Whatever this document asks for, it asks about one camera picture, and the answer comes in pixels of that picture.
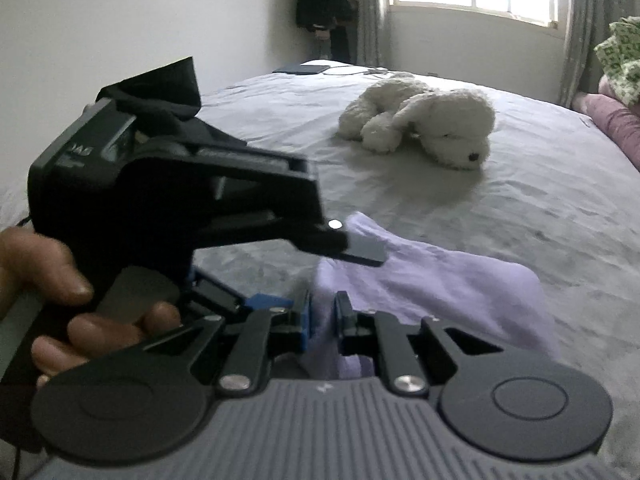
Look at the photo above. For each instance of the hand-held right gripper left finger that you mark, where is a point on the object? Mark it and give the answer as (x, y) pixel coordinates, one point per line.
(305, 325)

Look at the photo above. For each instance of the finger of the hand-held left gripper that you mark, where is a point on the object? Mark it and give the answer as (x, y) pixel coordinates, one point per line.
(367, 252)
(265, 301)

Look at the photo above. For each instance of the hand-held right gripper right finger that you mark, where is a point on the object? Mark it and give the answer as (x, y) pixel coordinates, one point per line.
(342, 327)

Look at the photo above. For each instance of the lavender garment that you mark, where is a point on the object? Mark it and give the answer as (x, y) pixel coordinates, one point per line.
(440, 285)

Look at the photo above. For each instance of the person's left hand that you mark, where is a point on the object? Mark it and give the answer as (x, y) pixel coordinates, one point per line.
(55, 270)

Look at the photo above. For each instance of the black garment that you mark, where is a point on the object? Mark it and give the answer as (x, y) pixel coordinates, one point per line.
(160, 90)

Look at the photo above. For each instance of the white plush dog toy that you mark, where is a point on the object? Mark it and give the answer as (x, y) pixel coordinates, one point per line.
(440, 115)

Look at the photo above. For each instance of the grey bed sheet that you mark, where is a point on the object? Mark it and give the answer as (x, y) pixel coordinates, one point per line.
(550, 210)

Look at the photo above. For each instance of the dark flat notebook on bed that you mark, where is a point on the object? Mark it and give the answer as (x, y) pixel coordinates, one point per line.
(300, 68)

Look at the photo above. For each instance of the pink pillow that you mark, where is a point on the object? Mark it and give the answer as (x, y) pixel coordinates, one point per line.
(615, 120)

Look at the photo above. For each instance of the green patterned cloth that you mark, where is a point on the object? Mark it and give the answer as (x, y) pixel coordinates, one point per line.
(622, 50)

